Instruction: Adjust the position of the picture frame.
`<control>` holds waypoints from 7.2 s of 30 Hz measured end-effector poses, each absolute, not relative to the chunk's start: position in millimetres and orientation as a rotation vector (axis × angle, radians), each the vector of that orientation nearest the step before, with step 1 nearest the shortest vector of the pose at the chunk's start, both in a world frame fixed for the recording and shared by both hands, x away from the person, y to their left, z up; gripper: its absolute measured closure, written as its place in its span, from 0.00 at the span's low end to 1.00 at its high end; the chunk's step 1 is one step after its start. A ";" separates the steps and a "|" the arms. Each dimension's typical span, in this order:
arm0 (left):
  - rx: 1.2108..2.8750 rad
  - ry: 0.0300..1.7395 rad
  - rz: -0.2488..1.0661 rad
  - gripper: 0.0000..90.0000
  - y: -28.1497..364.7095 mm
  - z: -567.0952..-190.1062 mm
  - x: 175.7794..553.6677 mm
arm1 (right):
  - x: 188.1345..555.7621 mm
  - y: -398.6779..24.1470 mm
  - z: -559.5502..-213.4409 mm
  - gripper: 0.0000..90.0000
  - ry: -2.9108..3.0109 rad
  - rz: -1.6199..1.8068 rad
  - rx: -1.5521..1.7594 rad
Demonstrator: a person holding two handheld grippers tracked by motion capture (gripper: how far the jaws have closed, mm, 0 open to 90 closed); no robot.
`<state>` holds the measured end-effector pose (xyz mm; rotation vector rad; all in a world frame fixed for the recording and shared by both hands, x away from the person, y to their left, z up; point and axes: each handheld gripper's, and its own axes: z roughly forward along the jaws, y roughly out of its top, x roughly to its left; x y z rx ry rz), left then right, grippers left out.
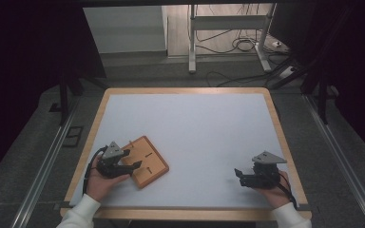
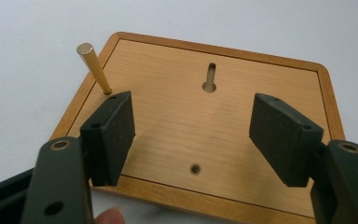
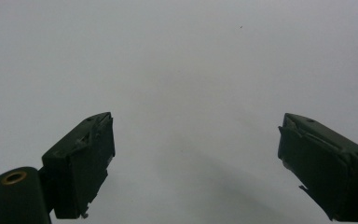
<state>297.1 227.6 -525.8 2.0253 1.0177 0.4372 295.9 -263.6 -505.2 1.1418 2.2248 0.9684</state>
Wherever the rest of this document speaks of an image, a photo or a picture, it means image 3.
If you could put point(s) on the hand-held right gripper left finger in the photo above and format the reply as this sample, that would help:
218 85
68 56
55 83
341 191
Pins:
77 165

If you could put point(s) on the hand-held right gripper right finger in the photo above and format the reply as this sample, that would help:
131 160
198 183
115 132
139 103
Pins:
323 174

